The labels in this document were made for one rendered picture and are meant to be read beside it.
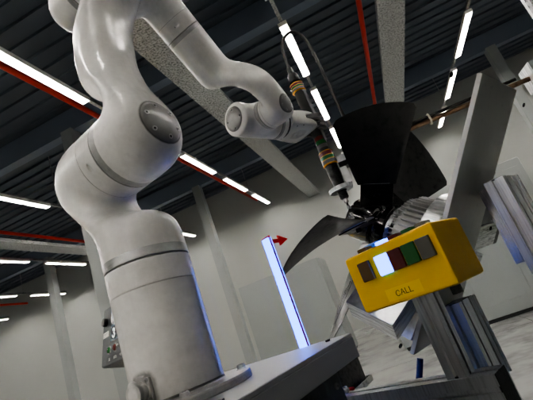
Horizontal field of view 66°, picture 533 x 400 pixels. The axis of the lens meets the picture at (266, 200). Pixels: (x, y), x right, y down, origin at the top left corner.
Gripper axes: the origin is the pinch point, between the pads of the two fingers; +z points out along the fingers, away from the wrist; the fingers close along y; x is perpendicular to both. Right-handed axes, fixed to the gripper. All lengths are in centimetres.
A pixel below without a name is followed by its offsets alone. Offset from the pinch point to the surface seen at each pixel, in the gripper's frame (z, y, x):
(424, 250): -42, 35, -46
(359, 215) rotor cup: 3.9, -0.5, -28.5
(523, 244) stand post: 9, 32, -51
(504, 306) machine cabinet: 533, -174, -136
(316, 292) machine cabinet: 530, -489, -21
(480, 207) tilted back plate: 21, 24, -39
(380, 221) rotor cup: 2.7, 5.4, -32.7
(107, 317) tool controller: -40, -79, -27
